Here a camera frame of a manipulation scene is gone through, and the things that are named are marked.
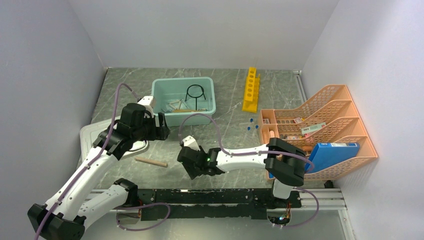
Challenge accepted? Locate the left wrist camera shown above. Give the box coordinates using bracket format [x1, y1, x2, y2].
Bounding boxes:
[137, 96, 156, 115]

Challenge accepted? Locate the mint green plastic bin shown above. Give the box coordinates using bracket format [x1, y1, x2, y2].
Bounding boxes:
[151, 77, 217, 127]

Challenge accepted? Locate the yellow test tube rack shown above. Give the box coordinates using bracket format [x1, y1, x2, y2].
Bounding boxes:
[242, 67, 261, 113]

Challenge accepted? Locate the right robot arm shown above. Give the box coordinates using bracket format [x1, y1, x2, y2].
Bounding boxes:
[177, 136, 307, 207]

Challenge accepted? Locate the white plastic bin lid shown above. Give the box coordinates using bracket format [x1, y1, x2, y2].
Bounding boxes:
[79, 118, 150, 163]

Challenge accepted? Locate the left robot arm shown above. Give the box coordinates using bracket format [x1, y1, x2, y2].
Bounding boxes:
[27, 103, 170, 240]

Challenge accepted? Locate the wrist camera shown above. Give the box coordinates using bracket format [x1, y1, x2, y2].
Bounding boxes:
[137, 96, 156, 115]
[182, 135, 200, 151]

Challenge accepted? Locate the orange mesh file organizer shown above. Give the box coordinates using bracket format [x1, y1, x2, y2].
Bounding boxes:
[257, 84, 378, 181]

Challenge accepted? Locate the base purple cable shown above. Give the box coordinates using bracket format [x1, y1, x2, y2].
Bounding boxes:
[115, 202, 171, 232]

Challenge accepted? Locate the blue binder folder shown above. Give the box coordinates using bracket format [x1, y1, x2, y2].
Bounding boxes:
[304, 142, 360, 174]

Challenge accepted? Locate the black wire ring stand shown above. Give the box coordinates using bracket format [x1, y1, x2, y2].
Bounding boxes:
[184, 84, 207, 110]

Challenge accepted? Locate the amber rubber tubing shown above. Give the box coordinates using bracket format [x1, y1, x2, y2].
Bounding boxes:
[171, 108, 207, 113]

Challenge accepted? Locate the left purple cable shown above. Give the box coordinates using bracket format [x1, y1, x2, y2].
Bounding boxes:
[33, 82, 140, 240]

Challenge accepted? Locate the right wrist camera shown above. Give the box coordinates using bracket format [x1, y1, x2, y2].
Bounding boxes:
[182, 135, 200, 151]

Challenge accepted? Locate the wooden dowel rod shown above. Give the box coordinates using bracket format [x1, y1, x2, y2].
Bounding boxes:
[134, 156, 168, 168]

